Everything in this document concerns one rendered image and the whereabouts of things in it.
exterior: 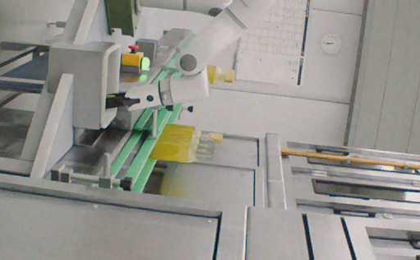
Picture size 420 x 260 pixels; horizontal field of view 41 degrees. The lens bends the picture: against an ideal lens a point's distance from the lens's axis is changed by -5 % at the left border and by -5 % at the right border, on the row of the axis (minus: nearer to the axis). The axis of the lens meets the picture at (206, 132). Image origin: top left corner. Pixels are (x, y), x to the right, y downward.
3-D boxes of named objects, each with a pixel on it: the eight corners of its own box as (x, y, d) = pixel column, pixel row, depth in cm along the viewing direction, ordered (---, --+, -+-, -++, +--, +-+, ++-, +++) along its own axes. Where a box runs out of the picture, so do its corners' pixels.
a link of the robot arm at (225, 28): (227, 7, 166) (174, 58, 171) (223, 6, 154) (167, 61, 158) (247, 29, 167) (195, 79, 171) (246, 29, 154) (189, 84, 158)
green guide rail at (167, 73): (135, 107, 186) (159, 109, 185) (135, 104, 185) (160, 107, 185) (192, 34, 353) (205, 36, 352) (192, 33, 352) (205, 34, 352)
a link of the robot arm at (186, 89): (201, 45, 161) (205, 44, 171) (163, 52, 163) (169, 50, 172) (210, 100, 164) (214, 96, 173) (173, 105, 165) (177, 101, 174)
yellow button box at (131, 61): (119, 71, 220) (139, 73, 220) (120, 52, 218) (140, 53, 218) (123, 68, 227) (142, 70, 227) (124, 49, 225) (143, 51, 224)
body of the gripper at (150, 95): (165, 109, 165) (126, 115, 166) (171, 99, 174) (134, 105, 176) (160, 83, 162) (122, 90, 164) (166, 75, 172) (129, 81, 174)
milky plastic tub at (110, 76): (73, 127, 165) (103, 131, 164) (76, 48, 158) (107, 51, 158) (90, 112, 181) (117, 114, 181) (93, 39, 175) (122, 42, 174)
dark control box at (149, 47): (134, 59, 247) (154, 61, 246) (135, 40, 244) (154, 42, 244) (137, 56, 254) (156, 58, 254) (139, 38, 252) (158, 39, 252)
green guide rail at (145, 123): (133, 129, 188) (158, 132, 187) (133, 127, 187) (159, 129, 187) (191, 47, 355) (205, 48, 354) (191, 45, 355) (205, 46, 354)
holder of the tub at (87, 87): (71, 145, 166) (98, 148, 166) (75, 49, 158) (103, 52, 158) (87, 127, 183) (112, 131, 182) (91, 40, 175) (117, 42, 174)
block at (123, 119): (108, 129, 184) (131, 132, 183) (110, 99, 181) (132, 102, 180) (111, 126, 187) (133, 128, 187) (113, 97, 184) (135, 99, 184)
